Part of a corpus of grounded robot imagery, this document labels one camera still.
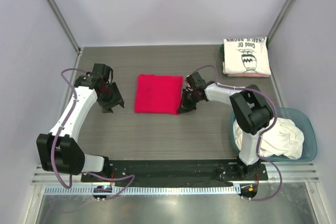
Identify red t shirt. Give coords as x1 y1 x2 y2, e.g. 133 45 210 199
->
134 74 183 115

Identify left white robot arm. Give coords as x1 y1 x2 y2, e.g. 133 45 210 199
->
36 63 124 182

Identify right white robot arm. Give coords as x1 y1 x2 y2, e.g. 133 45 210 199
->
177 72 275 180

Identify folded pink t shirt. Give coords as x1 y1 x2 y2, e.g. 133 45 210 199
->
227 73 270 78

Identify folded dark green t shirt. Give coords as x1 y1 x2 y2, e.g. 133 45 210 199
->
219 44 225 62

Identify folded white printed t shirt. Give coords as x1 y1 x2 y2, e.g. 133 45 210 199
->
223 37 271 75

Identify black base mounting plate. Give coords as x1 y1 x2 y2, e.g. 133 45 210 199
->
80 158 269 187

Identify crumpled white t shirt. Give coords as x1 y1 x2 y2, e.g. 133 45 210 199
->
232 118 305 161

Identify blue plastic basket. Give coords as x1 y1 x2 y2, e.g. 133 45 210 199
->
230 107 318 162

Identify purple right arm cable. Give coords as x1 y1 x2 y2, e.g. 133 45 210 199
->
195 64 283 203

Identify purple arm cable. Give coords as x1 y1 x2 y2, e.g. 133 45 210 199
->
195 64 283 203
51 68 136 200

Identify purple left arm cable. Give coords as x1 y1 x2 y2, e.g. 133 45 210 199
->
51 68 136 200

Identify aluminium rail frame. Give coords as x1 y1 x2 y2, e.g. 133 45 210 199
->
31 161 320 185

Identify left aluminium corner post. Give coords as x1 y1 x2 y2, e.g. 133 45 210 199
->
46 0 81 55

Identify aluminium corner post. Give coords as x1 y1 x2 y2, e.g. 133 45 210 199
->
46 0 81 55
268 0 296 44

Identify right aluminium corner post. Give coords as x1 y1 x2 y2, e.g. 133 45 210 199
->
268 0 296 44

